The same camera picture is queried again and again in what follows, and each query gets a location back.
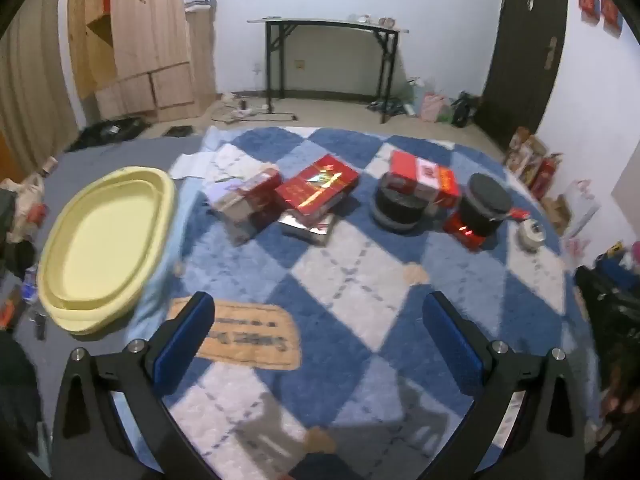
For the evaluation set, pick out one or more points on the dark door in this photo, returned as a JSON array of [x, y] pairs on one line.
[[525, 60]]

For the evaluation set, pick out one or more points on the black folding table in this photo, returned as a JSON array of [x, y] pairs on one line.
[[325, 22]]

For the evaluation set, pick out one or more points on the white cloth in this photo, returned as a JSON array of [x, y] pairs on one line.
[[192, 165]]

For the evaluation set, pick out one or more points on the beige plastic bag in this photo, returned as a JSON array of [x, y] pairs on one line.
[[27, 200]]

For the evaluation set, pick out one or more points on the grey bed sheet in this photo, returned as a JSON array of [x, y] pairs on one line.
[[100, 160]]

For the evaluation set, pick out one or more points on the red carton with gold print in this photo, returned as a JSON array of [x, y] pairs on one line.
[[315, 187]]

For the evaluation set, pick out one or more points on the black round tin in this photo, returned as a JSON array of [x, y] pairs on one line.
[[397, 210]]

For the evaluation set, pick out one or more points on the shiny red packet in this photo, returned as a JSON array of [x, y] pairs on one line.
[[462, 230]]

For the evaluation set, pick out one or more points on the red carton with white patch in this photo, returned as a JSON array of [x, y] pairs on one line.
[[420, 175]]

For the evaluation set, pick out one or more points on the water bottle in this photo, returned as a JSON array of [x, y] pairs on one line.
[[31, 287]]

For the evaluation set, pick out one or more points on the red wall decoration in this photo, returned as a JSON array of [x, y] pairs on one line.
[[589, 4], [611, 14]]

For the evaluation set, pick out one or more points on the blue checkered fleece blanket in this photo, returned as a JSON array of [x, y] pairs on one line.
[[340, 270]]

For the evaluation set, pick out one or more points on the yellow plastic basin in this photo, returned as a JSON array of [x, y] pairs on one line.
[[105, 240]]

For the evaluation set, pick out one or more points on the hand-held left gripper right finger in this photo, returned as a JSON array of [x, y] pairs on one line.
[[452, 347]]

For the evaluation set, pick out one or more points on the beige curtain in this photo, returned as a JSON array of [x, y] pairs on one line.
[[30, 85]]

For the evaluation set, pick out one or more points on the pink bag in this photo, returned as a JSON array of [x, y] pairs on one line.
[[432, 107]]

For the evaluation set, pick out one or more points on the wooden wardrobe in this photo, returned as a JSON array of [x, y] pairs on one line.
[[145, 25]]

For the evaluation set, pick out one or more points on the red and white carton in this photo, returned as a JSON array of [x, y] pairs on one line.
[[245, 195]]

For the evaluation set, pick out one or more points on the dark cloth pile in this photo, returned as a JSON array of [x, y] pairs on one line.
[[610, 310]]

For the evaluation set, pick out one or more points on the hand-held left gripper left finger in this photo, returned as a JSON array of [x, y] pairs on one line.
[[185, 340]]

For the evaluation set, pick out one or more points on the black bag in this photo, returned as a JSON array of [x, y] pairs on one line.
[[462, 110]]

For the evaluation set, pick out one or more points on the small round silver tin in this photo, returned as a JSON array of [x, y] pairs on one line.
[[531, 235]]

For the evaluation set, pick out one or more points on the silver box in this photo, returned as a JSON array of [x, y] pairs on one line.
[[307, 230]]

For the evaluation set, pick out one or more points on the red fire extinguisher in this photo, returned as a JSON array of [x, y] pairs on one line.
[[545, 175]]

